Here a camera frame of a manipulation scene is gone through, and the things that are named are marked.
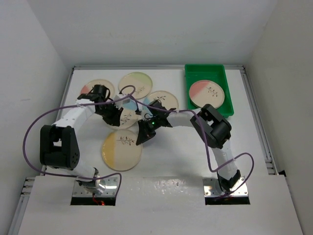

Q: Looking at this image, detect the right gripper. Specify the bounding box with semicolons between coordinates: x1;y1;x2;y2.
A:
138;115;162;144

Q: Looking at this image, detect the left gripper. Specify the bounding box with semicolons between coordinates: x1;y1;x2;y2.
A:
95;100;123;126

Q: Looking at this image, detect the blue cream plate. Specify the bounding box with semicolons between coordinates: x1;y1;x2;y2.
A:
143;91;179;110
109;100;138;130

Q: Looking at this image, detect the yellow cream plate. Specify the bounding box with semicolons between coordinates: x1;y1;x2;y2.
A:
101;130;142;171

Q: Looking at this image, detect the pink cream plate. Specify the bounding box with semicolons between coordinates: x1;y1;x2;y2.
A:
80;79;115;98
189;80;225;109

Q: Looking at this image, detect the pink cream plate front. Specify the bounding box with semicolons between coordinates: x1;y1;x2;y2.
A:
189;80;225;109

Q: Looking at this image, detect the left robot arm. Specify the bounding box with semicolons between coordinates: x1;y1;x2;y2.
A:
40;85;123;195

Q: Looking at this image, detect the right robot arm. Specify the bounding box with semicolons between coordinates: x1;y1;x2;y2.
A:
136;100;241;193

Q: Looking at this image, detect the green plastic bin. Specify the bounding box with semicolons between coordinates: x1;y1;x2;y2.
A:
184;64;234;118

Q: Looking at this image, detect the green cream plate rear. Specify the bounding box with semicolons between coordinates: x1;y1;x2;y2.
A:
118;72;153;99

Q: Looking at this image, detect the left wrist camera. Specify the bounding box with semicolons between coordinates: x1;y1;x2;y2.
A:
113;94;131;108

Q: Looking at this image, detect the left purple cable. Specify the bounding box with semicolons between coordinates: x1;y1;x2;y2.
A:
22;85;140;196

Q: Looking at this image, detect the purple cable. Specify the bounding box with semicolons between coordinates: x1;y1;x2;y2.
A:
22;85;140;196
135;101;255;200

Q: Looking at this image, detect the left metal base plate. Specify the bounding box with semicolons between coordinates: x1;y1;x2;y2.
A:
72;177;119;197

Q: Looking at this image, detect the metal base plate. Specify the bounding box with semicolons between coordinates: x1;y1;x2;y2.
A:
203;177;248;198
72;177;119;197

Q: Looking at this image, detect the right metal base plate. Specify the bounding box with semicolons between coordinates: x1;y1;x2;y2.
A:
203;177;248;198

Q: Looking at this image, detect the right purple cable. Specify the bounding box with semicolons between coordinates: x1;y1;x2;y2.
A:
135;101;255;200

